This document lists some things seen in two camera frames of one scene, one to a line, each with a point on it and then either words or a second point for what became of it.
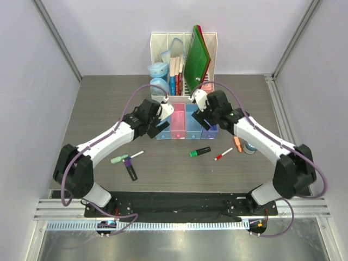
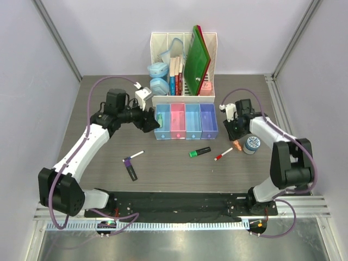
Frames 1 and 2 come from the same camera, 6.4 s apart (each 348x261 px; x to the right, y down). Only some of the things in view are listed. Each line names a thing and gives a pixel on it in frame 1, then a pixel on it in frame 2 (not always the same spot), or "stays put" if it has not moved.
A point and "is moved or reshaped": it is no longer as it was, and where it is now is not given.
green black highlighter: x=200 y=151 stays put
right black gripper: x=200 y=116 to x=232 y=135
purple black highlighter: x=130 y=169 stays put
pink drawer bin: x=178 y=125 stays put
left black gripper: x=155 y=129 to x=147 y=122
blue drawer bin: x=193 y=129 stays put
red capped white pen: x=218 y=157 stays put
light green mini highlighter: x=118 y=159 is moved or reshaped
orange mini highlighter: x=237 y=142 stays put
